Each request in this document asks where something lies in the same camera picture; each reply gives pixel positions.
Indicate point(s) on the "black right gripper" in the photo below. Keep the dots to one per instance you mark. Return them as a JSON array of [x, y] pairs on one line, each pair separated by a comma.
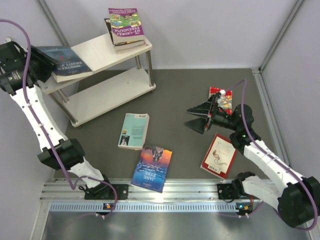
[[200, 124]]

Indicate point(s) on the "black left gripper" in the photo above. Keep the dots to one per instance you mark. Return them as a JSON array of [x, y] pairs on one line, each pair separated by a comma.
[[47, 65]]

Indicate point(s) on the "dark blue Nineteen Eighty-Four book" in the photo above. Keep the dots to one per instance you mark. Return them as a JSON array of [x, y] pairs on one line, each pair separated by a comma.
[[69, 66]]

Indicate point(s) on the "blue Jane Eyre book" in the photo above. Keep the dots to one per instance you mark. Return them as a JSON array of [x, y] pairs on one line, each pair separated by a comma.
[[152, 168]]

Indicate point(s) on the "black treehouse book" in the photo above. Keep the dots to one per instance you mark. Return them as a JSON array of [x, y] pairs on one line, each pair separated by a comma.
[[109, 28]]

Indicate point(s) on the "purple storey treehouse book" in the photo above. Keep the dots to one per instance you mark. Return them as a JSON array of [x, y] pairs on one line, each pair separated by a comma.
[[125, 25]]

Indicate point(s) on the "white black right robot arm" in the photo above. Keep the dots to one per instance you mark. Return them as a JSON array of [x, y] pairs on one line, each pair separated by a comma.
[[294, 197]]

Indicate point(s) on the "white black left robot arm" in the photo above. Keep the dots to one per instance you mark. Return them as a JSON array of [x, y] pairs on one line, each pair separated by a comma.
[[21, 70]]

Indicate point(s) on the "red treehouse book on table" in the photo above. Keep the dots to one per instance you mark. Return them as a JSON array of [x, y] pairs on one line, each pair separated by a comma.
[[224, 103]]

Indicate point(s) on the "red Edward Tulane book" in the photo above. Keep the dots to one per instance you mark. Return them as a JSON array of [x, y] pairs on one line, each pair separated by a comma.
[[220, 157]]

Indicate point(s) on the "light teal paperback book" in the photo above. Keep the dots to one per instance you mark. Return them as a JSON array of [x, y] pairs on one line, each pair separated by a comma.
[[134, 131]]

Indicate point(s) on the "white two-tier shelf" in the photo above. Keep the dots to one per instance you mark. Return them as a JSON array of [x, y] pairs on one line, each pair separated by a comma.
[[99, 54]]

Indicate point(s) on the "red storey treehouse book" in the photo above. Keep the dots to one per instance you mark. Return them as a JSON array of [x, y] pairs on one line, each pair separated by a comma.
[[128, 46]]

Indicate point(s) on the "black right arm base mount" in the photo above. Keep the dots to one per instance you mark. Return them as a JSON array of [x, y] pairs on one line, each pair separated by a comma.
[[230, 192]]

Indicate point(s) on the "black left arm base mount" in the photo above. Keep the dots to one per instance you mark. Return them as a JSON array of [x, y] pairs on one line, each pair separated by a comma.
[[105, 192]]

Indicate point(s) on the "aluminium front rail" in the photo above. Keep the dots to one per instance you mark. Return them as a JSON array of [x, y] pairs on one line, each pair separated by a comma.
[[178, 196]]

